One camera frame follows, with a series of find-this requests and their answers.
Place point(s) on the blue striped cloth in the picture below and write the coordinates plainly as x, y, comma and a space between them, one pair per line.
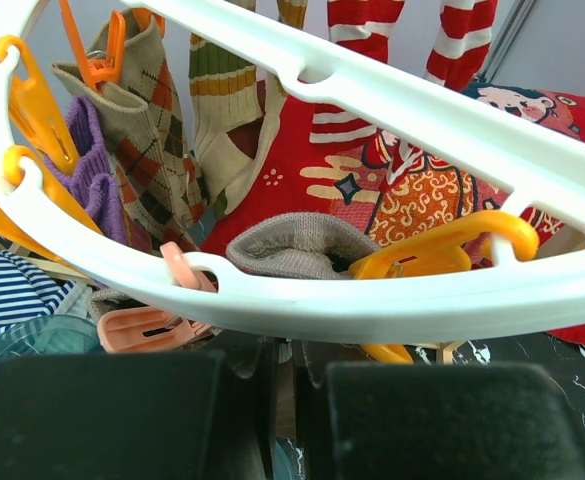
27, 292

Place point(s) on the red cartoon blanket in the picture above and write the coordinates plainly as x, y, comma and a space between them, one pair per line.
360, 185

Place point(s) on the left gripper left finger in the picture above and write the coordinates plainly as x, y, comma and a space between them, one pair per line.
196, 414

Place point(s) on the argyle beige sock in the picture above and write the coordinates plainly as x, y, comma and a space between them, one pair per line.
160, 183

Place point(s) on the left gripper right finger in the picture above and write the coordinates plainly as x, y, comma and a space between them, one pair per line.
359, 419

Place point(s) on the brown beige striped sock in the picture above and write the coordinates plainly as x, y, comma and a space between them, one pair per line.
236, 120

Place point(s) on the orange clothes peg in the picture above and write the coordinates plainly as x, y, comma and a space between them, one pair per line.
34, 110
441, 250

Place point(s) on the wooden clothes rack frame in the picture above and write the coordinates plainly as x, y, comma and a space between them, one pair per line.
444, 351

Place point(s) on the pink clothes peg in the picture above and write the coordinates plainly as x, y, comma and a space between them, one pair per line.
149, 329

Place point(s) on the purple striped sock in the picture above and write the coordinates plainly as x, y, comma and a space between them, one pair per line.
83, 124

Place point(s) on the white round sock hanger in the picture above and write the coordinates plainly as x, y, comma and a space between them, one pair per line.
495, 273

